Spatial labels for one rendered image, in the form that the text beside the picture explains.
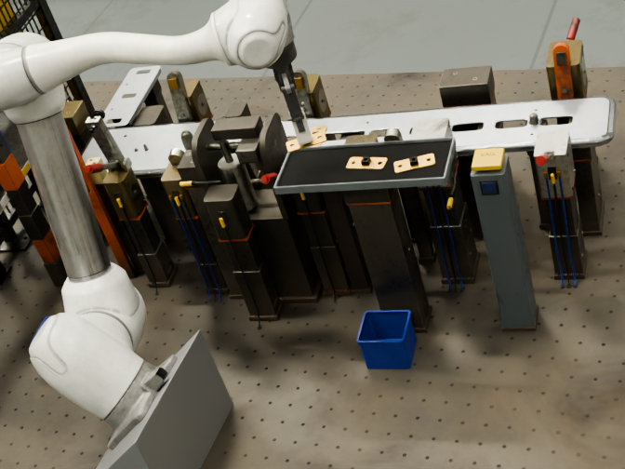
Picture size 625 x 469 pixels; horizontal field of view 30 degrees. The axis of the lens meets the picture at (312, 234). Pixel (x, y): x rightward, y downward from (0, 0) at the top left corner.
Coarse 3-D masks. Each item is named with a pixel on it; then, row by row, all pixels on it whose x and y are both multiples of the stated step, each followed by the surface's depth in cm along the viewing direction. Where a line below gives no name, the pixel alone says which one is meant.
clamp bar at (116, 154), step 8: (96, 112) 278; (88, 120) 276; (96, 120) 275; (88, 128) 277; (96, 128) 276; (104, 128) 277; (96, 136) 279; (104, 136) 278; (112, 136) 281; (104, 144) 281; (112, 144) 280; (104, 152) 283; (112, 152) 282; (120, 152) 284; (112, 160) 286; (120, 160) 284
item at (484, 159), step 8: (480, 152) 236; (488, 152) 236; (496, 152) 235; (504, 152) 236; (472, 160) 235; (480, 160) 234; (488, 160) 233; (496, 160) 233; (472, 168) 234; (480, 168) 233; (488, 168) 233; (496, 168) 232
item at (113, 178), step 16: (112, 176) 286; (128, 176) 285; (112, 192) 285; (128, 192) 285; (128, 208) 288; (144, 208) 292; (128, 224) 293; (144, 224) 293; (144, 240) 296; (160, 240) 301; (144, 256) 297; (160, 256) 300; (160, 272) 301; (176, 272) 307
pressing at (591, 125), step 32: (128, 128) 311; (160, 128) 307; (192, 128) 303; (288, 128) 291; (352, 128) 284; (384, 128) 280; (512, 128) 267; (544, 128) 264; (576, 128) 261; (608, 128) 258; (160, 160) 295
